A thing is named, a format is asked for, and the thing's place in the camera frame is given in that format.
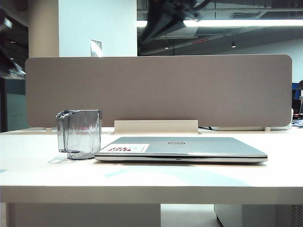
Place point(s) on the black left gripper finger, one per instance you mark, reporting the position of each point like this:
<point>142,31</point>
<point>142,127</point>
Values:
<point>10,66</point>

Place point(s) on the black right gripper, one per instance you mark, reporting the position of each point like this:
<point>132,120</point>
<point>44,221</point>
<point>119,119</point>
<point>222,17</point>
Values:
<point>172,6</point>

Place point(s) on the transparent grey faceted cup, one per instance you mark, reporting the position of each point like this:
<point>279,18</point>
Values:
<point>80,134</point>

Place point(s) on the silver Dell laptop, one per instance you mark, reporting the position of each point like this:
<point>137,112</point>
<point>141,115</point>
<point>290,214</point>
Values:
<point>201,147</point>

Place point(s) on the round ceiling spot lamp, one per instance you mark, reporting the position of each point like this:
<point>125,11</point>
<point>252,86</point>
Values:
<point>166,47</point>
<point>233,45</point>

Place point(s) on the dark glass door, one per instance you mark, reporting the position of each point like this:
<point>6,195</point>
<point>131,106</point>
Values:
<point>14,106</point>

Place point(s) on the red LED sign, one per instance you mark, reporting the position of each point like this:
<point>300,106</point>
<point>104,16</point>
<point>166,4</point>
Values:
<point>200,41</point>

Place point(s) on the beige desk partition screen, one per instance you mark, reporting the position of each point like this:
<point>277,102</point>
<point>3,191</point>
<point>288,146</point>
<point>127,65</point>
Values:
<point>165,89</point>

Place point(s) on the long ceiling light strip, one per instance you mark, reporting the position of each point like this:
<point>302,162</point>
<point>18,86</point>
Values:
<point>236,23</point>

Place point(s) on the ceiling air vent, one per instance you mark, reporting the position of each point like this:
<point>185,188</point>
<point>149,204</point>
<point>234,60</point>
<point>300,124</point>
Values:
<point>245,15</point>

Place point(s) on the white red Nice Try sticker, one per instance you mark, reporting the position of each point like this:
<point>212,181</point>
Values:
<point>125,149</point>

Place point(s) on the person in dark clothes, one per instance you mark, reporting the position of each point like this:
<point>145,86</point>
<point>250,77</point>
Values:
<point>300,85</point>

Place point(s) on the white desk leg panel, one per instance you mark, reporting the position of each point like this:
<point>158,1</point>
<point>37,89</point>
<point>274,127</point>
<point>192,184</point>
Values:
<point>82,215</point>

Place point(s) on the blue cloth item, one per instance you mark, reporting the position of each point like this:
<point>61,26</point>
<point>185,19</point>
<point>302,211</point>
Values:
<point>297,123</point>

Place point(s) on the small wall poster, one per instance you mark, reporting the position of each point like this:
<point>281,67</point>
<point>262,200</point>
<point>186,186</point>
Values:
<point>96,48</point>

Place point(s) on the white drawer pedestal cabinet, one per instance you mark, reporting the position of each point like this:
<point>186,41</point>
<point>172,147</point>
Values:
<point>260,217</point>

